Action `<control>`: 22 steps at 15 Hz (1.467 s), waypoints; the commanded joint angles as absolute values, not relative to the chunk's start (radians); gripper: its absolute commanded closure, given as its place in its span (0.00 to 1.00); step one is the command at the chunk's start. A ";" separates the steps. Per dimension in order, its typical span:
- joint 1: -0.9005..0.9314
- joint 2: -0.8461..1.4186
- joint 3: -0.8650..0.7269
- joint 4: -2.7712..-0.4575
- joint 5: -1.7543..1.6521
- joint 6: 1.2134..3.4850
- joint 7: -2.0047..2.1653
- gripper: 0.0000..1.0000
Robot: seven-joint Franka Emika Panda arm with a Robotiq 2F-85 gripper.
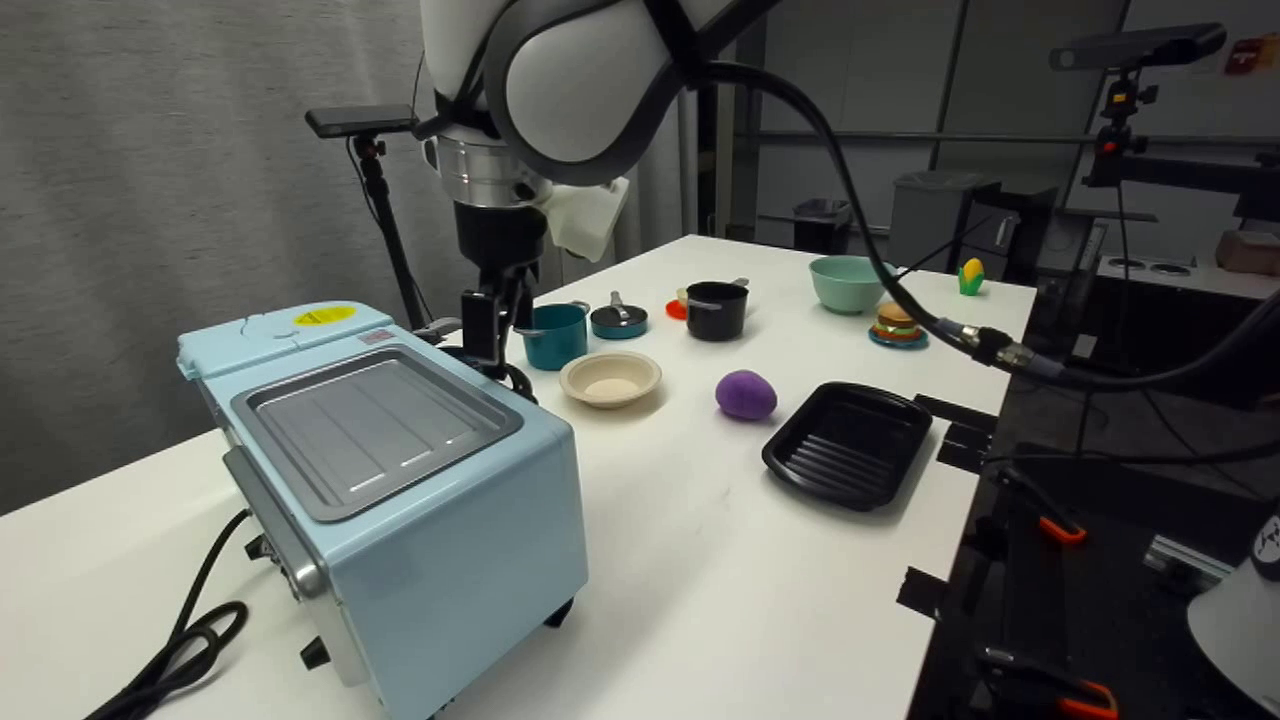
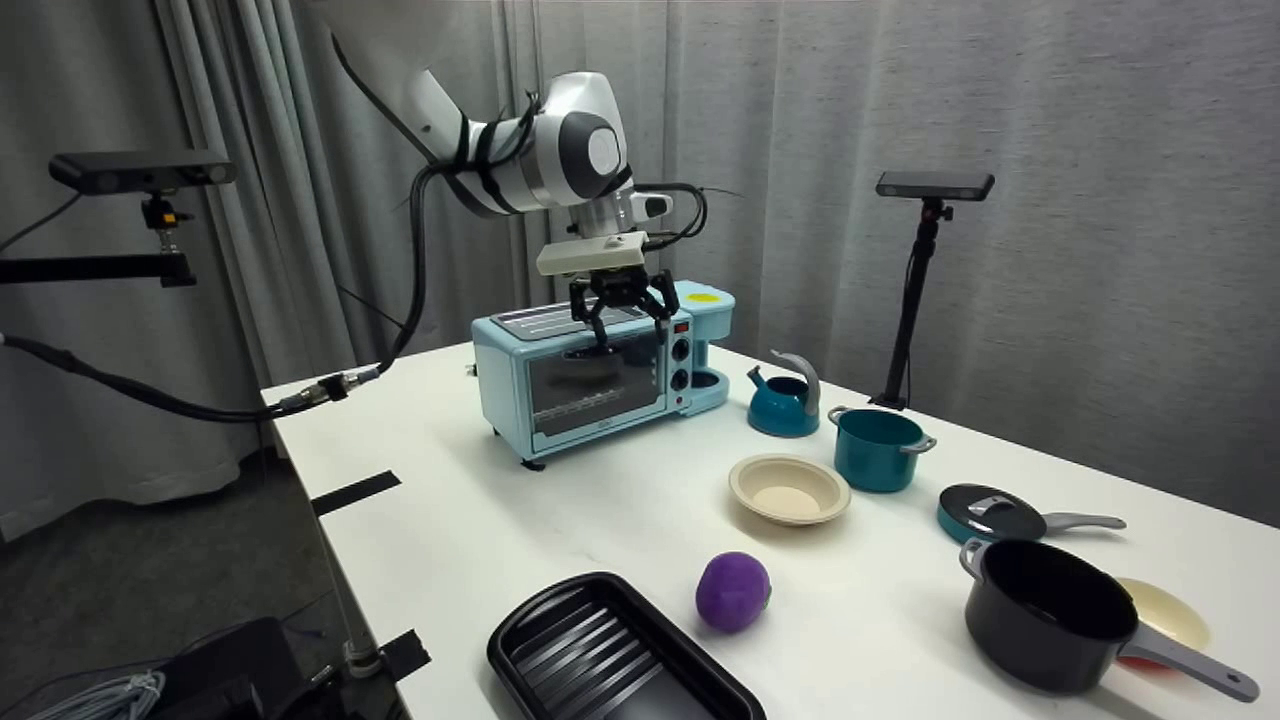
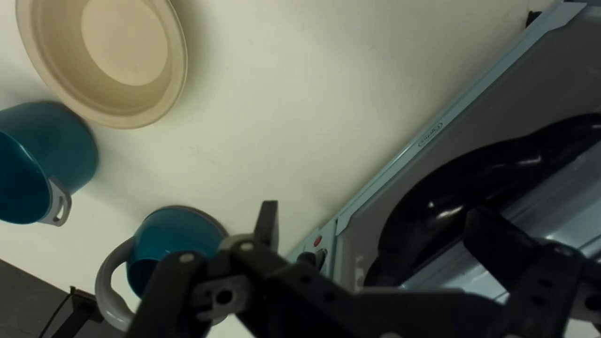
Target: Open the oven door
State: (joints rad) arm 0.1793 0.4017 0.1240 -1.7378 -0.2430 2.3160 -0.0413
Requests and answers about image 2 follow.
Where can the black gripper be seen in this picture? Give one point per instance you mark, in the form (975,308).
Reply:
(619,281)

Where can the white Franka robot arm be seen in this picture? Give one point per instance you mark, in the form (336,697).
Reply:
(573,142)

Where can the light blue toaster oven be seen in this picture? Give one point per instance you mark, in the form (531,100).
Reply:
(514,360)

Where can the beige bowl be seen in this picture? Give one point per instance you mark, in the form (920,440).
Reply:
(790,489)

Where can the teal toy pot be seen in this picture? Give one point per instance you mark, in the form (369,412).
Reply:
(879,454)

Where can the purple toy ball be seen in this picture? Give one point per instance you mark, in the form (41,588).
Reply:
(732,592)

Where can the black tape strip long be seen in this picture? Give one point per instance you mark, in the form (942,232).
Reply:
(354,495)

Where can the black tripod stand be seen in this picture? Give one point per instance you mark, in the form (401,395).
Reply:
(935,187)

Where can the black ridged grill tray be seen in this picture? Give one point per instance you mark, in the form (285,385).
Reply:
(602,662)

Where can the black tape strip short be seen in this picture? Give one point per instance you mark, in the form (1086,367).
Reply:
(405,654)

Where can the teal pan with dark lid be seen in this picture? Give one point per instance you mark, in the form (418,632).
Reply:
(992,515)

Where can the grey curtain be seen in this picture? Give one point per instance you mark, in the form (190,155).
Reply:
(1134,334)

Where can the black mug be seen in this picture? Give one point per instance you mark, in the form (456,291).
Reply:
(1046,621)

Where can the small cream orange plate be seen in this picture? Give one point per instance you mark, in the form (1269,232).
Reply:
(1172,611)

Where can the black camera on boom mount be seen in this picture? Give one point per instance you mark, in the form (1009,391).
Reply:
(140,170)

